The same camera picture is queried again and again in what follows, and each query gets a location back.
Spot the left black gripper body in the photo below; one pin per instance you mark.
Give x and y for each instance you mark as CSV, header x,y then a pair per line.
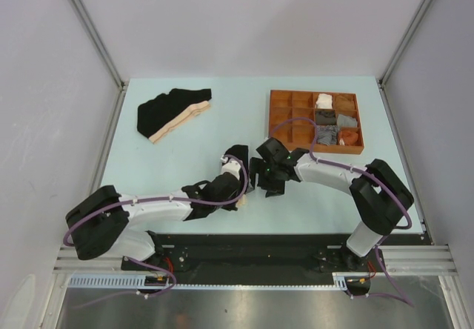
x,y
229,206

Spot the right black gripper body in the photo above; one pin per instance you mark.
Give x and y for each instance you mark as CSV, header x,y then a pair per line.
x,y
268,179

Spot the black underwear beige waistband front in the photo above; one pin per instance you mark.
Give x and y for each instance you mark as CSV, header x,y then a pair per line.
x,y
240,153

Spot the black underwear beige waistband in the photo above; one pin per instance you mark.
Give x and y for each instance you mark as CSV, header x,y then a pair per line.
x,y
163,114
240,153

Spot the grey striped boxer underwear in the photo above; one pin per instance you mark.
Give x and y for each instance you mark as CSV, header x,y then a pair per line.
x,y
327,134

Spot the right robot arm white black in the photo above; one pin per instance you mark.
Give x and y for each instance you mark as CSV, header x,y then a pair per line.
x,y
381,198

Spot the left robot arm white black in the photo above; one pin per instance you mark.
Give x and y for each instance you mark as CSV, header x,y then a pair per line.
x,y
106,221

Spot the black underwear beige waistband back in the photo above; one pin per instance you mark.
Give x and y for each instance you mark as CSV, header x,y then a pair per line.
x,y
163,114

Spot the wooden compartment tray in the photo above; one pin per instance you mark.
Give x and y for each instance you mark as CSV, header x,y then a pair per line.
x,y
292,120

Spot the dark grey rolled cloth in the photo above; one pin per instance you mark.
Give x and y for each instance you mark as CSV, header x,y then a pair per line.
x,y
325,117

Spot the orange rolled cloth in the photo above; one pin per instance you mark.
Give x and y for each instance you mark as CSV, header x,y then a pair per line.
x,y
348,138

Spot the light grey rolled cloth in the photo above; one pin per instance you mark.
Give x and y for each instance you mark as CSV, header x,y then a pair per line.
x,y
346,121

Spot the white rolled cloth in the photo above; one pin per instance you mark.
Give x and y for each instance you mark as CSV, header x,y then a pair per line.
x,y
324,101

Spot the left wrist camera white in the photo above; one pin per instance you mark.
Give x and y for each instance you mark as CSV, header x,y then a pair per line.
x,y
231,166

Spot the white slotted cable duct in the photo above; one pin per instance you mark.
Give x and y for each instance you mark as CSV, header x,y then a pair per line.
x,y
139,282

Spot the left aluminium frame post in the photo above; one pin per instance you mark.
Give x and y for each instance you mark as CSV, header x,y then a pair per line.
x,y
83,15

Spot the aluminium frame post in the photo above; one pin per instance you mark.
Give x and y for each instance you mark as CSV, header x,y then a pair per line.
x,y
83,15
412,28

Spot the right aluminium frame post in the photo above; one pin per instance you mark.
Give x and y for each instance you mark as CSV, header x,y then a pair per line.
x,y
412,28

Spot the aluminium front rail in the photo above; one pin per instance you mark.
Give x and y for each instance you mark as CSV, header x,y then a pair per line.
x,y
405,260

